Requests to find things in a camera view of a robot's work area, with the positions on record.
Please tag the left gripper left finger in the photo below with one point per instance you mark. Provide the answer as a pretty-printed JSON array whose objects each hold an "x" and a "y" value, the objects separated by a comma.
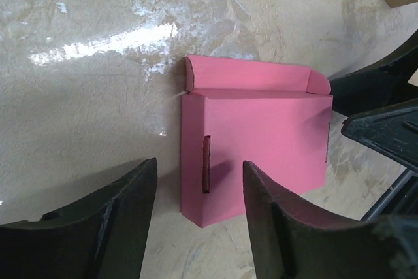
[{"x": 102, "y": 235}]

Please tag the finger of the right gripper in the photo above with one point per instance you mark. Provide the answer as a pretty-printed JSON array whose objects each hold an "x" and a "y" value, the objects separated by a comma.
[{"x": 381, "y": 84}]

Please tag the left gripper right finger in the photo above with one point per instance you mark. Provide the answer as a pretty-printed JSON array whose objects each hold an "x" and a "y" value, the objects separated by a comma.
[{"x": 294, "y": 238}]

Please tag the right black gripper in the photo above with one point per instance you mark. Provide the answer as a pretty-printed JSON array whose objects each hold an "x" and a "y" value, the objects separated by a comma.
[{"x": 391, "y": 131}]

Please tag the pink paper box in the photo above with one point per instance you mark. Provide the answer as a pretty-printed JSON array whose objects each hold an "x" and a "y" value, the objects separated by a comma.
[{"x": 274, "y": 115}]

